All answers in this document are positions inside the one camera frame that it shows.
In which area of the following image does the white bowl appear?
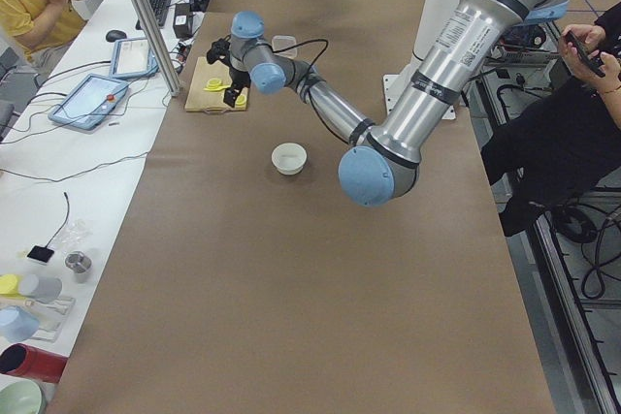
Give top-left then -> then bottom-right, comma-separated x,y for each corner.
271,143 -> 308,175

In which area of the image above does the black smartphone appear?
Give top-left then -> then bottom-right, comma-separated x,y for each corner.
564,31 -> 605,78

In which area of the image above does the black power adapter box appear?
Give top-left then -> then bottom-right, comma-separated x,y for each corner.
173,3 -> 194,39

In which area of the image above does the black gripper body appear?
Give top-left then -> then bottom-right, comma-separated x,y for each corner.
229,66 -> 251,90

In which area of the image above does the blue teach pendant near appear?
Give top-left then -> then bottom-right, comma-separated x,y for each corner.
48,74 -> 129,131

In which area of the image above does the person in black shirt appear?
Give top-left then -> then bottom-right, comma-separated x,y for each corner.
481,5 -> 620,237

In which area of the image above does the steel cup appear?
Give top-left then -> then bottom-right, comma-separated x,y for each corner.
65,251 -> 92,283

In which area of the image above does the aluminium frame post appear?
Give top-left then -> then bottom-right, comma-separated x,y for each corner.
131,0 -> 180,97

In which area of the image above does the clear plastic egg box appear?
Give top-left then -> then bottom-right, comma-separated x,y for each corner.
271,35 -> 298,59

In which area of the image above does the wooden cutting board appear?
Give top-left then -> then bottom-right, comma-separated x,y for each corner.
184,56 -> 248,114

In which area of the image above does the person in yellow shirt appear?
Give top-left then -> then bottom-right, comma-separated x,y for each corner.
1,0 -> 86,75

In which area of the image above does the grey plastic cup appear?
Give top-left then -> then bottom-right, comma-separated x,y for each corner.
18,274 -> 62,303

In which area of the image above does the pale green bowl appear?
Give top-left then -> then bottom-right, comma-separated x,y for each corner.
1,380 -> 47,414

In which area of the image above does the black computer mouse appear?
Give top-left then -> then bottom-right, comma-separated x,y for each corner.
105,29 -> 127,43

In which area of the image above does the red cylinder bottle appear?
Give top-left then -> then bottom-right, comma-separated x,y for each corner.
1,343 -> 68,384

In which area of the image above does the small black square pad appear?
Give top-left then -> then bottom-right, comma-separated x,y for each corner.
26,245 -> 54,264

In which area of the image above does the blue teach pendant far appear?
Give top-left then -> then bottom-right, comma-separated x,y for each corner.
109,38 -> 158,80

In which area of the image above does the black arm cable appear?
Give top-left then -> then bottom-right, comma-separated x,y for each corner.
278,38 -> 330,76

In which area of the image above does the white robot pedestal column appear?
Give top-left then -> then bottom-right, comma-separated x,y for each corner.
381,0 -> 474,122

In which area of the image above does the yellow plastic cup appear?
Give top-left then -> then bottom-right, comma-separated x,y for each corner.
0,274 -> 21,297

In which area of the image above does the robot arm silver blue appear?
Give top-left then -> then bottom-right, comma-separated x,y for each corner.
229,0 -> 569,207

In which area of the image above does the blue teach pendant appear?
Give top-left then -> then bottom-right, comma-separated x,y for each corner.
109,38 -> 158,80
48,74 -> 129,131

